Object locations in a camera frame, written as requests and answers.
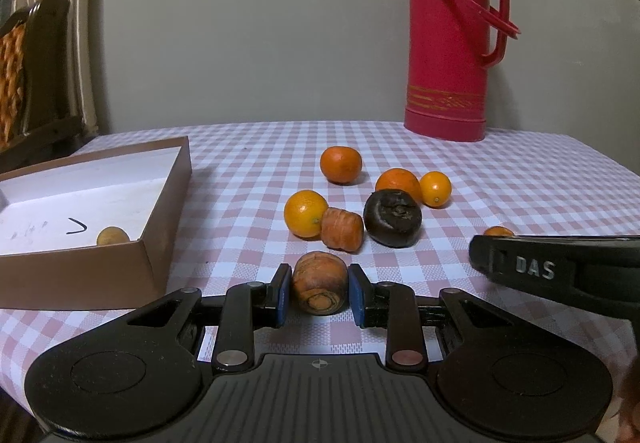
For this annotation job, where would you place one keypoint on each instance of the red thermos flask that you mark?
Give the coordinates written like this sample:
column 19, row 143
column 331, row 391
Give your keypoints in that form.
column 445, row 48

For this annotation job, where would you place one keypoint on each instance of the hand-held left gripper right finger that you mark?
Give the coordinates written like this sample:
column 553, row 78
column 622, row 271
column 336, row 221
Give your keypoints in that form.
column 356, row 295

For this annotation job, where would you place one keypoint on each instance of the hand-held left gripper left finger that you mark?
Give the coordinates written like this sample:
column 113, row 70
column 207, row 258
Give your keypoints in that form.
column 283, row 295

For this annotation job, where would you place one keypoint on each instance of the small oval kumquat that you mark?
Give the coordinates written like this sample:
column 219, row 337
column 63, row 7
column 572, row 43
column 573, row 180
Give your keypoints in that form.
column 436, row 189

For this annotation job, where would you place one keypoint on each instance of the orange tangerine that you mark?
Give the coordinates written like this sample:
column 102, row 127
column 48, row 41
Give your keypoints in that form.
column 341, row 164

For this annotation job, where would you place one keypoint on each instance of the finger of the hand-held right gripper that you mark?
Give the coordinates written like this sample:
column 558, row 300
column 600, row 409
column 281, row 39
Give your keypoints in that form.
column 482, row 253

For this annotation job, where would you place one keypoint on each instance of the brown cardboard box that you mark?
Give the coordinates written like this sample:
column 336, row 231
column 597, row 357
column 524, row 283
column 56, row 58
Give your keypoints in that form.
column 75, row 273

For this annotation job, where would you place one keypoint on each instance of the person's right hand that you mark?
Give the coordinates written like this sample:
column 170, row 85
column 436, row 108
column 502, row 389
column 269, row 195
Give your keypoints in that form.
column 632, row 403

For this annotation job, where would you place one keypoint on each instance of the pink checkered tablecloth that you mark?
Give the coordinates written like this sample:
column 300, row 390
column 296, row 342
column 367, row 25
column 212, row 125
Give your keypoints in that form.
column 500, row 173

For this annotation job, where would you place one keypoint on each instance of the short orange carrot piece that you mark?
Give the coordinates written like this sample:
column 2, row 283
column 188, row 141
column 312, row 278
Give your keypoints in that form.
column 342, row 228

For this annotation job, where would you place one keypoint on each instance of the small orange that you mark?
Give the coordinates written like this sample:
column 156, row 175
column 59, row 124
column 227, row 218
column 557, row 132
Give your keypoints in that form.
column 499, row 231

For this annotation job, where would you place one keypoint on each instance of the dark brown round fruit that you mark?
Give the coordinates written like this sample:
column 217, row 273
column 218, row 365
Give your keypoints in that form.
column 392, row 218

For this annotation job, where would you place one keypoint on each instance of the wooden chair with woven back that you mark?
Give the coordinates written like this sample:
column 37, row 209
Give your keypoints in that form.
column 37, row 73

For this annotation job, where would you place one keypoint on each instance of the carrot piece with ringed end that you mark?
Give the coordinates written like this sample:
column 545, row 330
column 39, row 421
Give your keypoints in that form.
column 320, row 280

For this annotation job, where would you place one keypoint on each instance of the large round orange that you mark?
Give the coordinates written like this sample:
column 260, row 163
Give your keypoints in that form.
column 302, row 213

